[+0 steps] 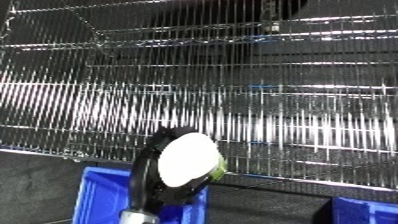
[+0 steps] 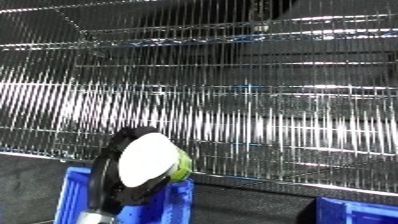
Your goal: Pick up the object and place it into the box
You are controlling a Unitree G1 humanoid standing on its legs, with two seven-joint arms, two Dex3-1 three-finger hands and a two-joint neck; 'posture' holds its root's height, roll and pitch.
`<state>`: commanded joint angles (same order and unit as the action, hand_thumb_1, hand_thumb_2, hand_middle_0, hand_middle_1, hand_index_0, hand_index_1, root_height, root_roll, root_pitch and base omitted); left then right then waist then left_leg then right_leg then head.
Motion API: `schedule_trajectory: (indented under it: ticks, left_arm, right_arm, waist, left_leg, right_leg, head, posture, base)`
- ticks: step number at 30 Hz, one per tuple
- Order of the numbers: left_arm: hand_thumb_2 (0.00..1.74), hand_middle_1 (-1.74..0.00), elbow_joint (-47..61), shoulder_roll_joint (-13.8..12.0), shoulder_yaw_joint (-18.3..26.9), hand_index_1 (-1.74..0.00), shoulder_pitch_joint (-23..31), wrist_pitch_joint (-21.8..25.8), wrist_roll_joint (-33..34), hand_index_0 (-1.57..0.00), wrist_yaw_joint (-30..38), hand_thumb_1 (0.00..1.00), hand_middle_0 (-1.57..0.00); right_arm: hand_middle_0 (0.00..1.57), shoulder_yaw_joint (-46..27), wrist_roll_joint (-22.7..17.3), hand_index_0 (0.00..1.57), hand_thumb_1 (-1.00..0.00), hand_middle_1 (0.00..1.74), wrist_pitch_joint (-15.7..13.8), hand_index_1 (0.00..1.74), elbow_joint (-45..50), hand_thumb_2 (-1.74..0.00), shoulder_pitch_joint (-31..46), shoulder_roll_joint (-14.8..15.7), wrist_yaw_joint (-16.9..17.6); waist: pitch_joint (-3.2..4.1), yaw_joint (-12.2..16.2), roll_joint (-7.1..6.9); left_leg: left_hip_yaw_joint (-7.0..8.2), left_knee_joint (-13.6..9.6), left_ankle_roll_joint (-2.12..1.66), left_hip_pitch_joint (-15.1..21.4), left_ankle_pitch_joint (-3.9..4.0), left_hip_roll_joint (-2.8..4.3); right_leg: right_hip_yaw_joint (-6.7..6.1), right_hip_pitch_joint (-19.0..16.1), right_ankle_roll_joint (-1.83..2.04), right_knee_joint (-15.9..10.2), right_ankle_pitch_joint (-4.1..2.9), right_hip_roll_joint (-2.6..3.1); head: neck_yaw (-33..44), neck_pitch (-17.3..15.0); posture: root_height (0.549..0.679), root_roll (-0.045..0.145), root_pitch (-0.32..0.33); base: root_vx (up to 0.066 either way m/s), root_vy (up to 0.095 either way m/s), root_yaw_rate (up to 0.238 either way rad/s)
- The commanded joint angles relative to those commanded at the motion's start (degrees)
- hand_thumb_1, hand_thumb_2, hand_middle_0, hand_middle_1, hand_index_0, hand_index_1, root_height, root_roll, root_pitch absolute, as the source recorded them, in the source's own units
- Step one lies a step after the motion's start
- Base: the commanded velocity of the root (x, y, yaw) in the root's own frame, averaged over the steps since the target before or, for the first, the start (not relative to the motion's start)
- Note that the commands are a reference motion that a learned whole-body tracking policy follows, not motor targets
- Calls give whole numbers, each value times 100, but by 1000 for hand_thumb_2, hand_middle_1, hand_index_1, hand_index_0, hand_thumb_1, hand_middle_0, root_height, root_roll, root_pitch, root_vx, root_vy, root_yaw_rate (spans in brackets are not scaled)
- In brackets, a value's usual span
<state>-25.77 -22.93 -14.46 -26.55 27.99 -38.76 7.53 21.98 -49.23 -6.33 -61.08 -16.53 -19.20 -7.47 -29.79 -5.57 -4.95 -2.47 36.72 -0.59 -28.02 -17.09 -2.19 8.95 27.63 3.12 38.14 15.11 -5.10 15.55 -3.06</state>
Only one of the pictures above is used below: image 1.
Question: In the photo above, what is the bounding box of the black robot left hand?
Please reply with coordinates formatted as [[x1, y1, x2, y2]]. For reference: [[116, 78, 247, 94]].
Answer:
[[126, 125, 224, 213]]

